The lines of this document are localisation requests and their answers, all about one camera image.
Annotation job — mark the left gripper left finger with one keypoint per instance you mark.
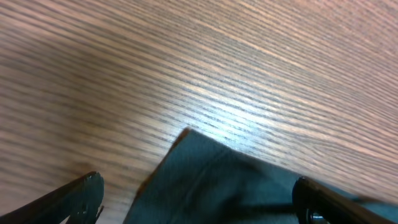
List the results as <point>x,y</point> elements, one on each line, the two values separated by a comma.
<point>76,202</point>

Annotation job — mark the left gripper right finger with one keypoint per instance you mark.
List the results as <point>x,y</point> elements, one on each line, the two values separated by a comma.
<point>315,203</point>

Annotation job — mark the dark green t-shirt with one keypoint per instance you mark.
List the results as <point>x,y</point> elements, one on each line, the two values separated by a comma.
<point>203,181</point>

